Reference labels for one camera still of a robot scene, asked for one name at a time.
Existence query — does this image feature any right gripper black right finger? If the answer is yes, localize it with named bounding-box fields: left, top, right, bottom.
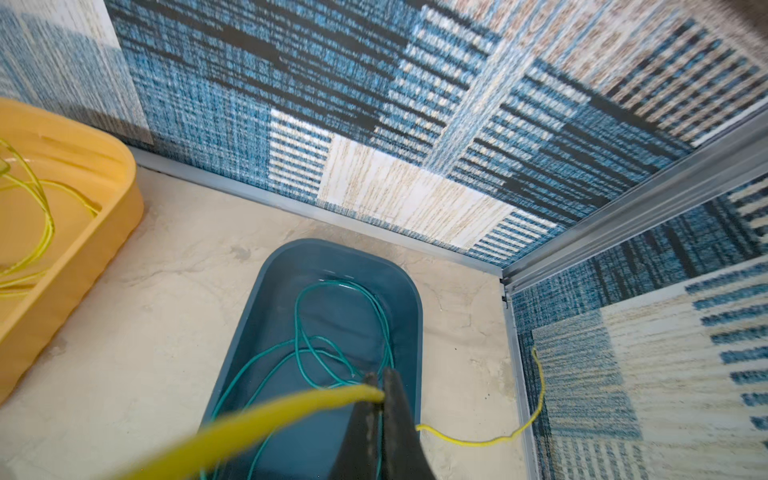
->
left=382, top=368, right=436, bottom=480

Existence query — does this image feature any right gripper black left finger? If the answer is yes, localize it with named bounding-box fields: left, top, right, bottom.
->
left=328, top=400, right=381, bottom=480

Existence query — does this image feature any yellow plastic tray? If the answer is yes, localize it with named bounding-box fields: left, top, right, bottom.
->
left=1, top=98, right=144, bottom=400

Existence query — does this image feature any teal plastic tray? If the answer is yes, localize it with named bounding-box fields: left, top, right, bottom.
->
left=200, top=239, right=423, bottom=479

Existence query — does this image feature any green cable in teal tray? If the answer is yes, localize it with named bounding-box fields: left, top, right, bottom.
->
left=200, top=278, right=396, bottom=480

